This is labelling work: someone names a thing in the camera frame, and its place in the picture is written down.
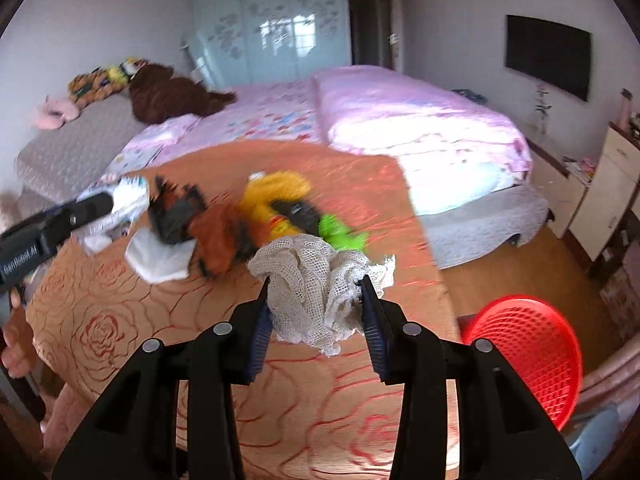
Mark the green cloth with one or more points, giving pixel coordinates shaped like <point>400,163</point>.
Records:
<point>337,232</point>

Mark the orange brown cloth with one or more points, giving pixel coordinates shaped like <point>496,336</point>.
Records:
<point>215,240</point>

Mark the pink box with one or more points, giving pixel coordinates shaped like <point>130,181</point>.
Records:
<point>585,166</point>

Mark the black dark cloth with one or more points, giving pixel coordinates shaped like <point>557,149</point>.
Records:
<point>175,220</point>

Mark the white nightstand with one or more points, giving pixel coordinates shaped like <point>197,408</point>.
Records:
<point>555,195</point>

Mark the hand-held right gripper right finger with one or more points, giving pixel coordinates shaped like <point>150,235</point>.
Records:
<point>374,332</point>

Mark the red plastic basket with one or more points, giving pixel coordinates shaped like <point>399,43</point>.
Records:
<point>530,355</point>

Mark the floral patterned plush toy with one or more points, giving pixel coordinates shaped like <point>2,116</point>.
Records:
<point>92,87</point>

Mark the white foam net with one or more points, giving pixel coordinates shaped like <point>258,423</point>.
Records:
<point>305,280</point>

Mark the white cabinet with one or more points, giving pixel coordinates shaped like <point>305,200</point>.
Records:
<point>605,195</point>

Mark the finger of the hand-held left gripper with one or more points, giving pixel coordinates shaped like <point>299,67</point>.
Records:
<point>92,207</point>

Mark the small black packet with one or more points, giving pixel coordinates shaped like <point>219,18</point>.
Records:
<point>300,217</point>

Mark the pink duvet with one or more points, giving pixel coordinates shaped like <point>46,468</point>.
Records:
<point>400,110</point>

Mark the grey bed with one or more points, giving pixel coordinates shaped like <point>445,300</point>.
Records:
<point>65,155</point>

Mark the white tissue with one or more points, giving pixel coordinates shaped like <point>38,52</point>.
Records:
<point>155,260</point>

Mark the person's left hand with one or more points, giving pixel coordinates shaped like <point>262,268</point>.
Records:
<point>17,350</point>

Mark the pink bottle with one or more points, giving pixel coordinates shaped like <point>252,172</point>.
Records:
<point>625,110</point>

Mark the brown teddy bear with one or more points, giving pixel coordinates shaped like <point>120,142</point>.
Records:
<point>165,95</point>

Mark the glass sliding-door wardrobe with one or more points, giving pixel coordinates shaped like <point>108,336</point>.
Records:
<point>270,25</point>

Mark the pink floral bed sheet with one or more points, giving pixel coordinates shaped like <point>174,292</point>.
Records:
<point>270,115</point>

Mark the pink plush toy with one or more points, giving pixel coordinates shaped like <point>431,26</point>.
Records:
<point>52,112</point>

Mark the black wall television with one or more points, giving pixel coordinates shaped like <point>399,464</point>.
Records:
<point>547,57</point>

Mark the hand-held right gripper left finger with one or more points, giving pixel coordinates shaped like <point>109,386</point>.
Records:
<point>260,332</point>

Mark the white folded quilt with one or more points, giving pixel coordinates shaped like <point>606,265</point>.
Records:
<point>460,185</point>

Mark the yellow foam net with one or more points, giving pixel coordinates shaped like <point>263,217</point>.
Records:
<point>265,195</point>

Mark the orange rose-patterned blanket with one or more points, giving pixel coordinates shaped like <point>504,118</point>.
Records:
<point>150,315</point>

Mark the yellow plush toy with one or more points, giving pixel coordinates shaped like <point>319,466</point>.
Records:
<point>132,67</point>

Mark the dark doorway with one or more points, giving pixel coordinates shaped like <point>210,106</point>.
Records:
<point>367,25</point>

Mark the pink fluffy cloth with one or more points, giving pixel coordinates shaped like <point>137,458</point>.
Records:
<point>65,425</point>

